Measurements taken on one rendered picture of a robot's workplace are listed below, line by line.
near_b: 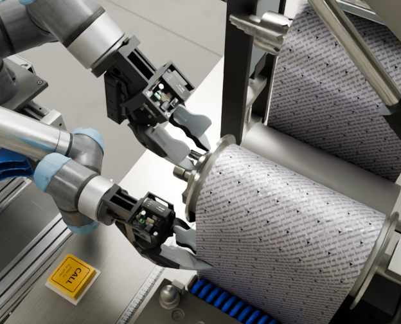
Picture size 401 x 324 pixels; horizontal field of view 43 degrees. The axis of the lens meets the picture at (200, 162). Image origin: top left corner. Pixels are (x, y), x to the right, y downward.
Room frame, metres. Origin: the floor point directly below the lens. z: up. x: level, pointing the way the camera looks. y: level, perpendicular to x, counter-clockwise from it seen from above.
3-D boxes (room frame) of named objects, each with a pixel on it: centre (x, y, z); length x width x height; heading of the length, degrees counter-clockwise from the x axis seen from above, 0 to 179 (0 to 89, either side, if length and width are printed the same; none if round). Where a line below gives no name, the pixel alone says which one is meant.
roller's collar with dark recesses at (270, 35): (0.64, -0.13, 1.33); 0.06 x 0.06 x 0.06; 59
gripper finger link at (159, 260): (0.37, 0.07, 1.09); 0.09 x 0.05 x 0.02; 58
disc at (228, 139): (0.42, -0.02, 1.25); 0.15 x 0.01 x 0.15; 149
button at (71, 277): (0.40, 0.26, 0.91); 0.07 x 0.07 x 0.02; 59
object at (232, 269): (0.30, -0.09, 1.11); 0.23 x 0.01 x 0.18; 59
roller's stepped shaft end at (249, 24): (0.67, -0.08, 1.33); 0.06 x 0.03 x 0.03; 59
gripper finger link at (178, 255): (0.35, 0.03, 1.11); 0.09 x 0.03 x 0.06; 58
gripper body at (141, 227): (0.42, 0.11, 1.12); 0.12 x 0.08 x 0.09; 59
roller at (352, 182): (0.45, -0.19, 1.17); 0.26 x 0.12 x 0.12; 59
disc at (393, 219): (0.28, -0.24, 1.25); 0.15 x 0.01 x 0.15; 149
